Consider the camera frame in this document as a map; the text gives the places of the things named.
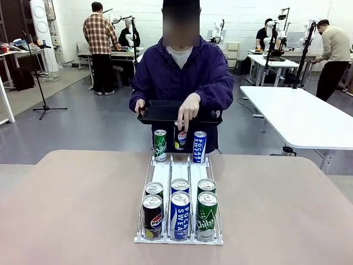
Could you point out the person's left hand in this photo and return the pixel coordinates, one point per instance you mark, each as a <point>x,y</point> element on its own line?
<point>190,105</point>

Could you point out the person's right hand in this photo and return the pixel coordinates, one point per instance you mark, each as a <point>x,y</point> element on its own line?
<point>140,105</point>

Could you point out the black plastic serving tray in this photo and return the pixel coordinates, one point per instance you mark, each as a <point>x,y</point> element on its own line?
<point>162,111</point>

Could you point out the black Pepsi can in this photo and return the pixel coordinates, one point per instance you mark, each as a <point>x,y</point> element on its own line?
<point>180,140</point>
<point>154,188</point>
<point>152,218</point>

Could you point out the blue Pocari Sweat can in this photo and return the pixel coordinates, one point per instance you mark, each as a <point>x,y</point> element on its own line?
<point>180,185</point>
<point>180,218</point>
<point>199,147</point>

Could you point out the person's left forearm purple sleeve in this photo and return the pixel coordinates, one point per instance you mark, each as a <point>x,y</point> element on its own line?
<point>218,94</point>

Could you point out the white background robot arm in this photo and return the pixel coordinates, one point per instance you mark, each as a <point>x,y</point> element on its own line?
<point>219,27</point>

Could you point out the person's right forearm purple sleeve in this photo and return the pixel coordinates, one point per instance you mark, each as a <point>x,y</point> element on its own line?
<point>135,95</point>

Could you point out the person in purple jacket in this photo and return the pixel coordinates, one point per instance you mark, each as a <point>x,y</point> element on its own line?
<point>165,69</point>

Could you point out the person in plaid shirt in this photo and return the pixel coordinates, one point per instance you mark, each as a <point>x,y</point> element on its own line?
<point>99,36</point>

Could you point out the person in black shirt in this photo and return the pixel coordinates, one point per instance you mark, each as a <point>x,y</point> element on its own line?
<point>261,36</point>

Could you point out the person in beige sweater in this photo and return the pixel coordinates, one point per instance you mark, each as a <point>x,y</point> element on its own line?
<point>333,47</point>

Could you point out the green Chilsung cider can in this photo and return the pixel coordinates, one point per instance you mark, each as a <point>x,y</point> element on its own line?
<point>160,146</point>
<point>207,218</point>
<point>206,185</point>

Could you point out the white drawer cabinet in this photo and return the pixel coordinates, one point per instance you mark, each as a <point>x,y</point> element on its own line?
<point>233,53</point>

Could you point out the white can dispenser rack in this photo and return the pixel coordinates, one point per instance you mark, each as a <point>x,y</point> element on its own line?
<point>179,171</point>

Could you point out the white background desk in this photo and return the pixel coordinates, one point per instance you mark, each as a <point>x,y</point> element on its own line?
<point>275,62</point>

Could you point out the black tripod stand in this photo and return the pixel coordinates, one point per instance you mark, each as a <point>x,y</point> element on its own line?
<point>44,106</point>

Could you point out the large white table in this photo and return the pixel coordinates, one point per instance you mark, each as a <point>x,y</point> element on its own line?
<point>298,116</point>

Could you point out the black bag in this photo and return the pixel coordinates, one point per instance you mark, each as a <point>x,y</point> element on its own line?
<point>23,78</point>

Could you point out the black pole stand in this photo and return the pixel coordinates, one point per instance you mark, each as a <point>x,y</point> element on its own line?
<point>303,58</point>

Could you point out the white tower air conditioner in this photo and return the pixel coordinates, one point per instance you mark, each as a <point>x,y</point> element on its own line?
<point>41,27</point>

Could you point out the white table with clutter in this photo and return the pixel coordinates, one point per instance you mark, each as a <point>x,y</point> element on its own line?
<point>24,53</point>

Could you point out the pile of clothes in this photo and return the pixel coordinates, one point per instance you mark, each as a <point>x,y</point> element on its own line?
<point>23,45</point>

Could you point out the black camera stand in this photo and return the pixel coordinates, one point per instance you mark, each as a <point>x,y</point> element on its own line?
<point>271,47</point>

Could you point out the white desk frame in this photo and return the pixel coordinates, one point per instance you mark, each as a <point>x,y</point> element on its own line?
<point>7,102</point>

